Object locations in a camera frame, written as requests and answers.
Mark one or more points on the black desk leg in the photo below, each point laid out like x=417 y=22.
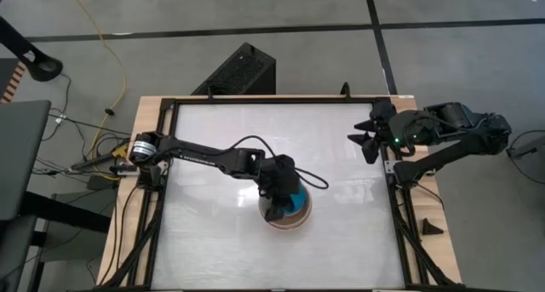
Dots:
x=64 y=213

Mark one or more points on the small black plug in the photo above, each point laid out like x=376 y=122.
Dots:
x=110 y=111

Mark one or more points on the black triangular bracket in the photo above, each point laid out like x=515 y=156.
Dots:
x=431 y=229

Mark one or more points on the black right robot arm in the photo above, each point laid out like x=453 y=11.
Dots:
x=451 y=126

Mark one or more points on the black perforated box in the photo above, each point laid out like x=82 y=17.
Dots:
x=242 y=72

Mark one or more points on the striped board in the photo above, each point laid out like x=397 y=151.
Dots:
x=13 y=85

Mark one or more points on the white table mat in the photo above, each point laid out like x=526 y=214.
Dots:
x=213 y=249

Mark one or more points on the black metal table frame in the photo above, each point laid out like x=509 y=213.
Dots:
x=277 y=100

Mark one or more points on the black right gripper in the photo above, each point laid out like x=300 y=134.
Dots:
x=381 y=132

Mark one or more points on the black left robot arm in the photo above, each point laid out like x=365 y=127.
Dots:
x=204 y=153

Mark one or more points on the small teal bowl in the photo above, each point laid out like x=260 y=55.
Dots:
x=301 y=200

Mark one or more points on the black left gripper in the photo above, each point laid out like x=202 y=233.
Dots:
x=279 y=177

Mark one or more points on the black frame clamp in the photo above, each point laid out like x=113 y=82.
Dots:
x=345 y=91

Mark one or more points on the large white bowl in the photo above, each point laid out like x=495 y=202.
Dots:
x=262 y=207

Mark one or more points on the grey desk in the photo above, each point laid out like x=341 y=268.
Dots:
x=21 y=156

